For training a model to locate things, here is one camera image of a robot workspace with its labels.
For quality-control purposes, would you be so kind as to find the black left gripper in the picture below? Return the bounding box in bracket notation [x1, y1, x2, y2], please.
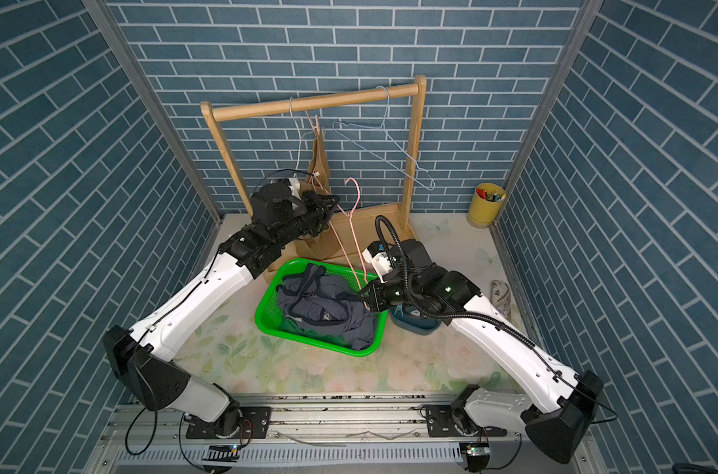
[271, 190, 339, 249]

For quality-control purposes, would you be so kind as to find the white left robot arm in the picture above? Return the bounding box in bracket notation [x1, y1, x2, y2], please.
[102, 184, 340, 436]

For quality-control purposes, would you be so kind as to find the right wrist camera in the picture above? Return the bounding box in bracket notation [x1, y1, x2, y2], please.
[362, 245, 402, 282]

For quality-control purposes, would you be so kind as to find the white wire hanger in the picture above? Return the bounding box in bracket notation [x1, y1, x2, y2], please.
[289, 97, 313, 174]

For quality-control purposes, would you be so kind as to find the yellow pen cup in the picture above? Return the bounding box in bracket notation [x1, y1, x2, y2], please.
[467, 183, 507, 228]

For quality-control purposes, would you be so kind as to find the pink wire hanger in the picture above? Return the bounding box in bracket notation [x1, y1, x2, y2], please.
[325, 178, 383, 290]

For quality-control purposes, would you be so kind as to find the green tank top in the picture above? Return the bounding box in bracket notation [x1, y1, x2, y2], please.
[280, 318, 345, 346]

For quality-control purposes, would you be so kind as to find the dark grey tank top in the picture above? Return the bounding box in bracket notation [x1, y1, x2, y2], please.
[276, 264, 377, 351]

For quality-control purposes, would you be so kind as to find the green plastic basket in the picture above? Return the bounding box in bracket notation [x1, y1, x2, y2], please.
[255, 258, 388, 357]

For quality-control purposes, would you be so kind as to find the dark teal plastic tray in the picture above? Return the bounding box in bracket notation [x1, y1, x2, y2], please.
[390, 305, 441, 336]

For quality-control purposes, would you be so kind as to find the wooden clothes rack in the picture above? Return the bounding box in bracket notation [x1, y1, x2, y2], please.
[200, 75, 431, 278]

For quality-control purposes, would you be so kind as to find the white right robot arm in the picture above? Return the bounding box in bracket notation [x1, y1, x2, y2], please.
[359, 265, 603, 464]

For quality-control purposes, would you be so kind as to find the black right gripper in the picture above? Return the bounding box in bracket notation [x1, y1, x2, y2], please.
[357, 275, 421, 311]

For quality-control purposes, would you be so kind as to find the tan tank top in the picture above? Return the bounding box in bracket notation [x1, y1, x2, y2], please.
[296, 132, 337, 258]

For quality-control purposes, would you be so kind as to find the beige clothespin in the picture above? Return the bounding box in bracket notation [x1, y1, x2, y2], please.
[305, 112, 322, 136]

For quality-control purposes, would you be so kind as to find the light blue wire hanger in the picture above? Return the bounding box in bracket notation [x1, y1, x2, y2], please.
[331, 85, 437, 192]

